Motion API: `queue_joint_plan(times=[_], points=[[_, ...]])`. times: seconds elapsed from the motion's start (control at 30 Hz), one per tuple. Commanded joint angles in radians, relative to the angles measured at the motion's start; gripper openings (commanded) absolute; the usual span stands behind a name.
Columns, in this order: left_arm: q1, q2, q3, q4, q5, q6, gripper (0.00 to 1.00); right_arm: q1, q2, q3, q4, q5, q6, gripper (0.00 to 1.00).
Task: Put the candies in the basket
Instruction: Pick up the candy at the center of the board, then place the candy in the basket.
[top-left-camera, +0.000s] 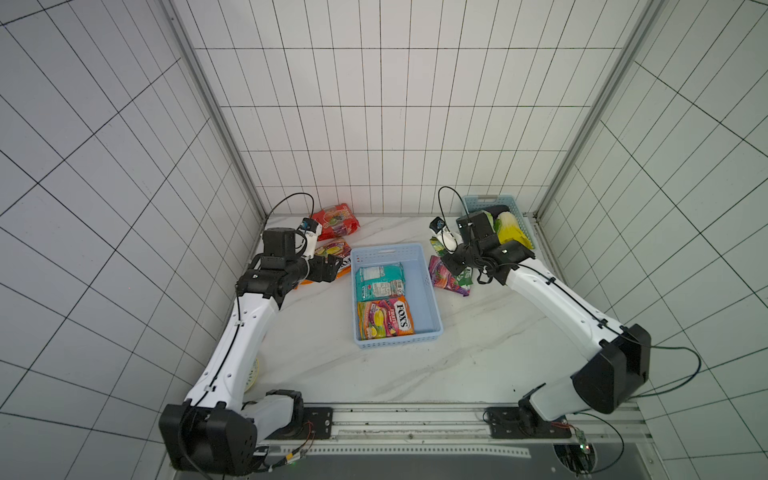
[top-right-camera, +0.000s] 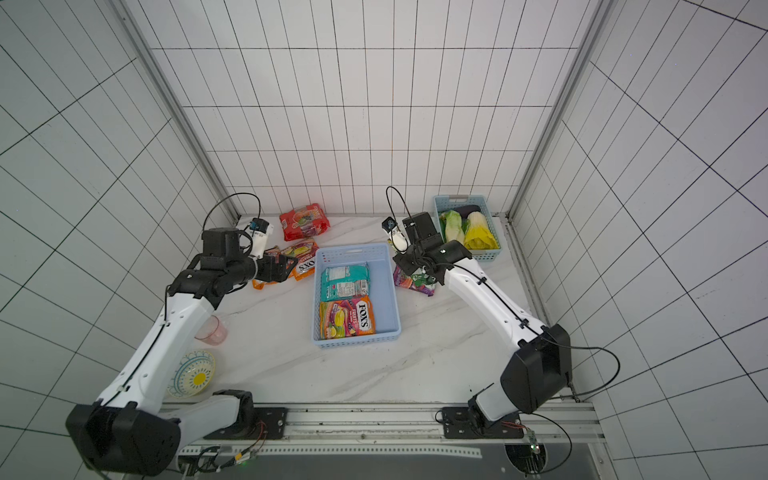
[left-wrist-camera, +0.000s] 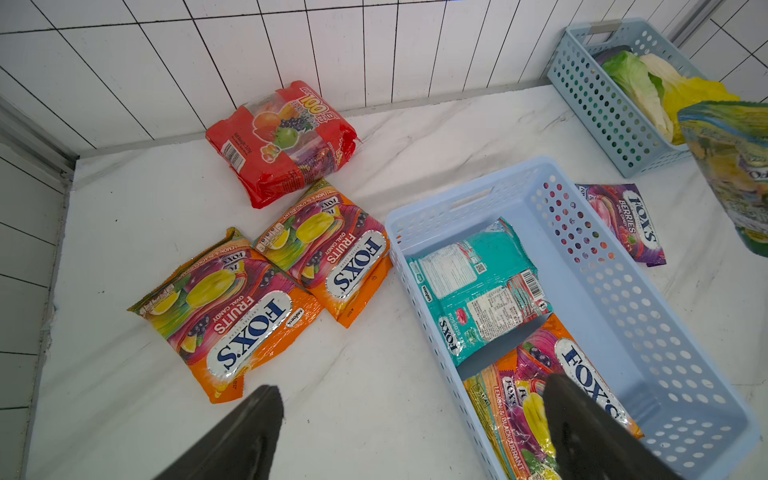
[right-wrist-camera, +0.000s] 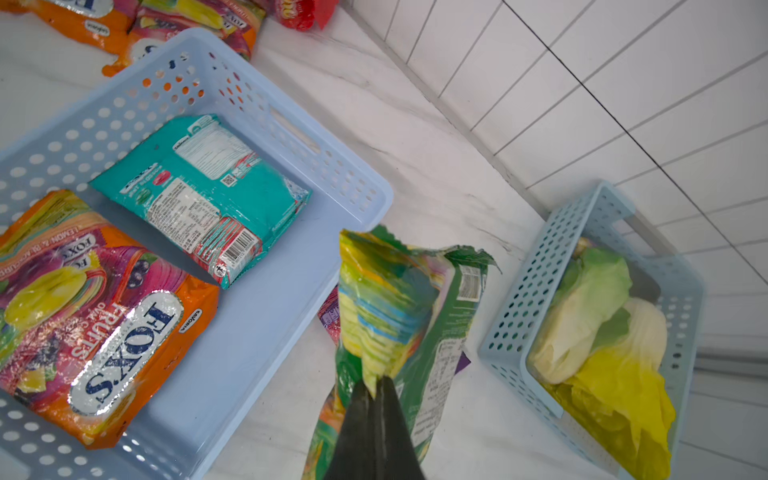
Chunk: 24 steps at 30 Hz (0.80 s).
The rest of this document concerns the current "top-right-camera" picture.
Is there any light blue plastic basket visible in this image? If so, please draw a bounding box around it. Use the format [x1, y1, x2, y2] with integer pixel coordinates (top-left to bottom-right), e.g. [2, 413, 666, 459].
[312, 243, 401, 348]

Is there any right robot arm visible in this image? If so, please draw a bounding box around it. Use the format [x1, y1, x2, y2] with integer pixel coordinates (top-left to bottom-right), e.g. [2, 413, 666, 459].
[382, 212, 572, 426]

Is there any yellow patterned bowl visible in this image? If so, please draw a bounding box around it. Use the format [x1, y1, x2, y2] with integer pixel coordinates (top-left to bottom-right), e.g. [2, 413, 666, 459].
[166, 350, 216, 399]

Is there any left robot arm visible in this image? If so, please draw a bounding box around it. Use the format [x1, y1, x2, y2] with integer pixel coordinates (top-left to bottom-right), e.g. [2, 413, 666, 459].
[65, 219, 294, 478]

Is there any green cabbage toy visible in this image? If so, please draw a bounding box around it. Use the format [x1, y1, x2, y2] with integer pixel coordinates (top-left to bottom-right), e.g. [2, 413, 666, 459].
[440, 210, 465, 244]

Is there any pink green Fox's bag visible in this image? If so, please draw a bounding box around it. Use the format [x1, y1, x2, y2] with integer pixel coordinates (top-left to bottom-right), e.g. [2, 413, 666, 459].
[252, 246, 281, 290]

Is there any dark eggplant toy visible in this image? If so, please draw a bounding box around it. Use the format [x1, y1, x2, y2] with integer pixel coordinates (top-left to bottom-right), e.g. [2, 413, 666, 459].
[454, 205, 482, 219]

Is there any pink plastic cup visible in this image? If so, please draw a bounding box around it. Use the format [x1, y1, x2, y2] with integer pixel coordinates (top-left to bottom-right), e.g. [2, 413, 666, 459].
[194, 316, 228, 346]

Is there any purple Fox's candy bag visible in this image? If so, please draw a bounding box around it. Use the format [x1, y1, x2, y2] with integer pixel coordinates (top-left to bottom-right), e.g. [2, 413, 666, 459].
[393, 266, 437, 297]

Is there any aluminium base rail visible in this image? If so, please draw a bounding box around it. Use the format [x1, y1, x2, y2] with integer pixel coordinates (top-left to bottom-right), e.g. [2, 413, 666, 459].
[181, 402, 606, 458]

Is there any yellow cabbage toy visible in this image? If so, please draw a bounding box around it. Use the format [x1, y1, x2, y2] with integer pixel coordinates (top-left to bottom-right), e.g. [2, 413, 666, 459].
[464, 212, 499, 250]

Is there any pink yellow Fox's bag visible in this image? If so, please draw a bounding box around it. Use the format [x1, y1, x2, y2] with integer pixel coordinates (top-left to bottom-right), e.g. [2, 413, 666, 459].
[318, 296, 376, 340]

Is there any orange Fox's candy bag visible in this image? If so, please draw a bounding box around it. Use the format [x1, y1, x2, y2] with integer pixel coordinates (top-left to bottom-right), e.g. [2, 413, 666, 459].
[281, 238, 319, 281]

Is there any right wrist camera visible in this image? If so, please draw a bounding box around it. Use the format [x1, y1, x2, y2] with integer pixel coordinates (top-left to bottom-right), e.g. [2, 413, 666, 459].
[382, 216, 409, 253]

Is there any red candy bag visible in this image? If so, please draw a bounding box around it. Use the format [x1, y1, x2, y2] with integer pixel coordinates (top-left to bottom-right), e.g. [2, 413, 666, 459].
[279, 203, 330, 242]

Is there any teal candy bag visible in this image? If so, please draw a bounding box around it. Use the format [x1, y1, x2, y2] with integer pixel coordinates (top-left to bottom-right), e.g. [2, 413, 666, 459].
[320, 263, 370, 302]

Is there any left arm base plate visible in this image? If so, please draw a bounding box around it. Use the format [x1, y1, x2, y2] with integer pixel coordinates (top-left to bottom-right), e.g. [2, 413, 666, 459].
[217, 407, 288, 441]

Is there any small teal vegetable basket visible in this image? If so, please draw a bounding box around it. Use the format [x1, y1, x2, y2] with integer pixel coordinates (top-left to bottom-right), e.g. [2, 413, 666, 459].
[433, 195, 502, 262]

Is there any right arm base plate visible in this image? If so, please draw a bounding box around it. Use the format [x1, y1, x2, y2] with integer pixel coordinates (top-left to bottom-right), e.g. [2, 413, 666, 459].
[434, 407, 525, 440]

